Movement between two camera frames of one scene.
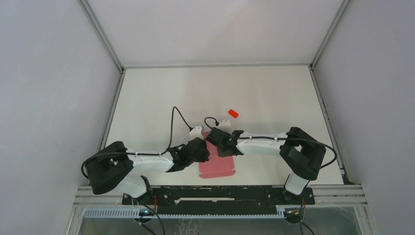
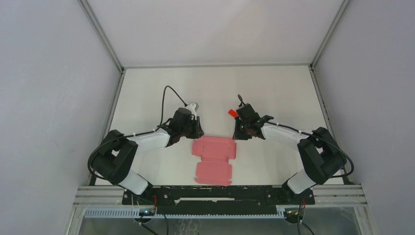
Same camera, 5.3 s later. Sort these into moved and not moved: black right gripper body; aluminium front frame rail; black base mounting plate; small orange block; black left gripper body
Moved: black left gripper body; black right gripper body
Not moved: black base mounting plate; aluminium front frame rail; small orange block
